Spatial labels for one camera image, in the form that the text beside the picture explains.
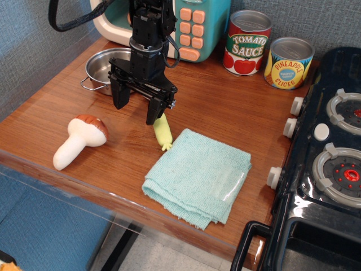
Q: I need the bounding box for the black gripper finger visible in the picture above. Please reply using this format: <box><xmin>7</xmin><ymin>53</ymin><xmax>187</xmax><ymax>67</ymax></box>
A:
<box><xmin>146</xmin><ymin>97</ymin><xmax>168</xmax><ymax>125</ymax></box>
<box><xmin>111</xmin><ymin>77</ymin><xmax>130</xmax><ymax>110</ymax></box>

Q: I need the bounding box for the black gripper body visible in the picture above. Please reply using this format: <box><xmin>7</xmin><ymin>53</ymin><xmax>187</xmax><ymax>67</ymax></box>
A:
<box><xmin>108</xmin><ymin>45</ymin><xmax>178</xmax><ymax>108</ymax></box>

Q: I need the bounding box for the spoon with yellow-green handle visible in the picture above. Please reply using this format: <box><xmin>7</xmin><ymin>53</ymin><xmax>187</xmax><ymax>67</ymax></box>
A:
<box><xmin>153</xmin><ymin>113</ymin><xmax>173</xmax><ymax>151</ymax></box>

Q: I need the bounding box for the small steel pot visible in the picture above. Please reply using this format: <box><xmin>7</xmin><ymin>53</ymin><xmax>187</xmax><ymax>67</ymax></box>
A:
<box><xmin>80</xmin><ymin>47</ymin><xmax>131</xmax><ymax>96</ymax></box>

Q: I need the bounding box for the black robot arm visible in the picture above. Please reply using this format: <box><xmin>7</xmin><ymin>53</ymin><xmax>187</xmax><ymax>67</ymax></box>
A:
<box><xmin>109</xmin><ymin>1</ymin><xmax>178</xmax><ymax>125</ymax></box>

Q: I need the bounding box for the light blue cloth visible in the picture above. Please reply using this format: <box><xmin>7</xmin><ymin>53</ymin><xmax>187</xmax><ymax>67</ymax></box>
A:
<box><xmin>142</xmin><ymin>129</ymin><xmax>252</xmax><ymax>230</ymax></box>

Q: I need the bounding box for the toy mushroom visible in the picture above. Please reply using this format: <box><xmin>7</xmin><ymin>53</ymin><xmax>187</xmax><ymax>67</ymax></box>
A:
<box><xmin>52</xmin><ymin>114</ymin><xmax>109</xmax><ymax>171</ymax></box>

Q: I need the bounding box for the teal toy microwave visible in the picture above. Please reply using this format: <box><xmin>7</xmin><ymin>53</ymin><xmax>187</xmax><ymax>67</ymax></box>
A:
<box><xmin>93</xmin><ymin>0</ymin><xmax>231</xmax><ymax>63</ymax></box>

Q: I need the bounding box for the tomato sauce can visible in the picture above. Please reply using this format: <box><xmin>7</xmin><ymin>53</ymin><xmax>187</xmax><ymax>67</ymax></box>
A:
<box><xmin>223</xmin><ymin>10</ymin><xmax>272</xmax><ymax>76</ymax></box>

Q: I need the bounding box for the pineapple slices can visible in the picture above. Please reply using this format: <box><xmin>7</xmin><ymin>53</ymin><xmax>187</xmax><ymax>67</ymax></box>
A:
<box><xmin>264</xmin><ymin>37</ymin><xmax>315</xmax><ymax>90</ymax></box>

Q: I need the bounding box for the black toy stove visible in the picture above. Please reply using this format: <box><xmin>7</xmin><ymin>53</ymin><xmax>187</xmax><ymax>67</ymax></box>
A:
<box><xmin>231</xmin><ymin>47</ymin><xmax>360</xmax><ymax>270</ymax></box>

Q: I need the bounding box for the orange plush object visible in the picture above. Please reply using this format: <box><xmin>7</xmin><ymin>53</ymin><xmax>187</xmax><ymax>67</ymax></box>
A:
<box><xmin>0</xmin><ymin>255</ymin><xmax>22</xmax><ymax>271</ymax></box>

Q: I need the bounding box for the black braided cable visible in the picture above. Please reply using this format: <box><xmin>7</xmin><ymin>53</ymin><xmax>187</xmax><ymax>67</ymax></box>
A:
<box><xmin>47</xmin><ymin>0</ymin><xmax>116</xmax><ymax>32</ymax></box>

